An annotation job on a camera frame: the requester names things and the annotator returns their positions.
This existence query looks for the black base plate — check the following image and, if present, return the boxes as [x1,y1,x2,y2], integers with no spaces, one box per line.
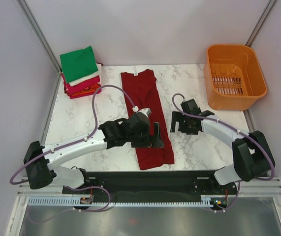
[62,170,237,201]

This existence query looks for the white slotted cable duct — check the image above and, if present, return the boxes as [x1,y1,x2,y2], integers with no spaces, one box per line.
[28,195,227,207]

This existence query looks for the dark red t shirt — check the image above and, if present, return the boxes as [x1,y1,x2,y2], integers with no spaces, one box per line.
[120,69,175,171]

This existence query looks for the aluminium frame post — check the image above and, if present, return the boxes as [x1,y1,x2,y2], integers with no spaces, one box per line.
[245,0,278,47]
[17,0,63,73]

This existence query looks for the green folded t shirt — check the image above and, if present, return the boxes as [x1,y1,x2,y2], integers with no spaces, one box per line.
[60,46,98,83]

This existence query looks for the left aluminium frame post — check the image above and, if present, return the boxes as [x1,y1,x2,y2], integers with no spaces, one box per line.
[17,0,63,73]

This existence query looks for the pink red folded t shirt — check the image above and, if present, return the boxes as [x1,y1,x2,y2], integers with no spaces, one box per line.
[61,73,93,99]

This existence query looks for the orange print folded t shirt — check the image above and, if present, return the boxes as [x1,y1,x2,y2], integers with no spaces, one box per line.
[76,83,101,96]

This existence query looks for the aluminium rail profile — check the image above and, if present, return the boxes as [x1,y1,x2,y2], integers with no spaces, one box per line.
[17,177,281,197]

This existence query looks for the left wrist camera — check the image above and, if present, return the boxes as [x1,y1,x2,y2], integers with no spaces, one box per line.
[132,106,152,118]

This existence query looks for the white folded t shirt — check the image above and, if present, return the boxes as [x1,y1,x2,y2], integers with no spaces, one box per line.
[69,63,103,87]

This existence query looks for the orange plastic basket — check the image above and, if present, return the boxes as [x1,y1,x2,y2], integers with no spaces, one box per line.
[204,44,267,111]

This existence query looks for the right aluminium frame post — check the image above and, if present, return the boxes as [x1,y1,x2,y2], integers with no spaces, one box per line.
[245,0,278,47]

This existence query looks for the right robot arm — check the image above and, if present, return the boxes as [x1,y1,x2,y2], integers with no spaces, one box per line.
[170,99,275,194]

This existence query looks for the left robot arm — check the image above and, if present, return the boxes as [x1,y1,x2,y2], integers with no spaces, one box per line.
[24,108,164,193]

